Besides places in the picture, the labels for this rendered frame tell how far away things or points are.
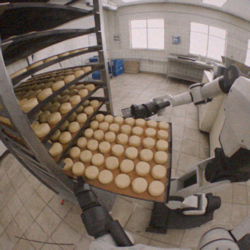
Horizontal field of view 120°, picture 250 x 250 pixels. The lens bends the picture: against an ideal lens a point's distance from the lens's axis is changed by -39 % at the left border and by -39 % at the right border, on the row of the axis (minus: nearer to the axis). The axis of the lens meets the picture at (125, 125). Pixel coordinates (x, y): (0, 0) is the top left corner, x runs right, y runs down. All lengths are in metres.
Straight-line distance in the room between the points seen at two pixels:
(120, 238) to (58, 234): 1.27
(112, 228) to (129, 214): 1.02
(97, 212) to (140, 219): 1.01
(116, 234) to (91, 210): 0.10
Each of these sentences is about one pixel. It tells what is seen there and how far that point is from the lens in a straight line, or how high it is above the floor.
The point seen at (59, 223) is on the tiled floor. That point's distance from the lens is 1.55.
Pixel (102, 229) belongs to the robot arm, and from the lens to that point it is 0.35.
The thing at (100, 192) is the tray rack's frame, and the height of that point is 0.15.
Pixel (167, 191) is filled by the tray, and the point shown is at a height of 0.95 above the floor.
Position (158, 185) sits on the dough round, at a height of 0.97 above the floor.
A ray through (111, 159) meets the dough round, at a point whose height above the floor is 0.97.
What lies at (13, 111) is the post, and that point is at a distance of 0.27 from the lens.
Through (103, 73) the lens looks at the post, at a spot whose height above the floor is 1.19.
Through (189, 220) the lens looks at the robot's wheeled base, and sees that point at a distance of 1.28.
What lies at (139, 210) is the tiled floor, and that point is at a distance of 1.36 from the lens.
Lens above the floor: 1.33
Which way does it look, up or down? 39 degrees down
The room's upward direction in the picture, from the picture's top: 4 degrees counter-clockwise
